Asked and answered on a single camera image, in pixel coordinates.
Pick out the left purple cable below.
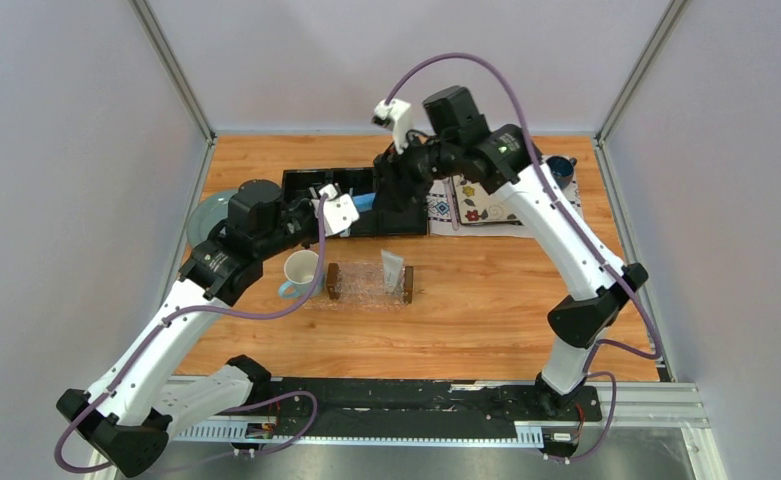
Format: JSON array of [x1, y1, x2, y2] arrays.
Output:
[[53, 195, 328, 476]]

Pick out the dark blue mug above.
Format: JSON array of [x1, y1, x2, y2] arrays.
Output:
[[545, 155, 577, 190]]

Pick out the aluminium frame rail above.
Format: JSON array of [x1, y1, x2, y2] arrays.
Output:
[[82, 374, 729, 480]]

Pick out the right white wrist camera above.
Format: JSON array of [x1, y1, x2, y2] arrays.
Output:
[[372, 99, 414, 154]]

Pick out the black compartment organizer box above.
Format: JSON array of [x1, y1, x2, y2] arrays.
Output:
[[281, 167, 429, 238]]

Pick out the grey blue round plate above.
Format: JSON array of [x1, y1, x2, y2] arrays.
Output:
[[185, 189, 238, 248]]

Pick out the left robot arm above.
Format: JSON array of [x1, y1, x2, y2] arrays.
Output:
[[56, 180, 359, 477]]

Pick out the pink handled fork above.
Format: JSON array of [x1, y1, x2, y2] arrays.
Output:
[[442, 177, 460, 231]]

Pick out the square floral plate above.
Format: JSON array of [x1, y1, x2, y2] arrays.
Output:
[[451, 175, 521, 226]]

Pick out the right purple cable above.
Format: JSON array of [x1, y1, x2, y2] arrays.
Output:
[[383, 52, 664, 463]]

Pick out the grey white toothpaste tube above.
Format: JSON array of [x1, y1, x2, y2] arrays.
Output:
[[381, 250, 405, 294]]

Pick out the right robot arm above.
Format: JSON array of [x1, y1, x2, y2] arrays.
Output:
[[373, 86, 648, 419]]

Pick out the purple cable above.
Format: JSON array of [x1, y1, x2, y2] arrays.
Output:
[[53, 195, 328, 476], [383, 52, 664, 463]]

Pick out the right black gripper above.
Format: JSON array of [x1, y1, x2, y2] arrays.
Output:
[[373, 127, 461, 214]]

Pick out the light blue mug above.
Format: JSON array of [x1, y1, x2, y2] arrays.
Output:
[[278, 250, 324, 299]]

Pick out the blue toothpaste tube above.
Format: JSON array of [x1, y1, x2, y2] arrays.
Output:
[[352, 193, 375, 212]]

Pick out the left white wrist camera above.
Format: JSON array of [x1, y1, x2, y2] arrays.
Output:
[[312, 184, 360, 237]]

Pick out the patterned white placemat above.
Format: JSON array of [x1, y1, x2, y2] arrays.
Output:
[[426, 158, 585, 240]]

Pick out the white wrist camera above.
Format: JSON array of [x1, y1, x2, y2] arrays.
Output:
[[372, 99, 414, 154], [312, 184, 360, 237]]

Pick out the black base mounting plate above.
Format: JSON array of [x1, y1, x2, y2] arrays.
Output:
[[232, 377, 604, 457]]

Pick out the clear glass tray wooden handles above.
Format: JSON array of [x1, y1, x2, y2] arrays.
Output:
[[304, 262, 415, 312]]

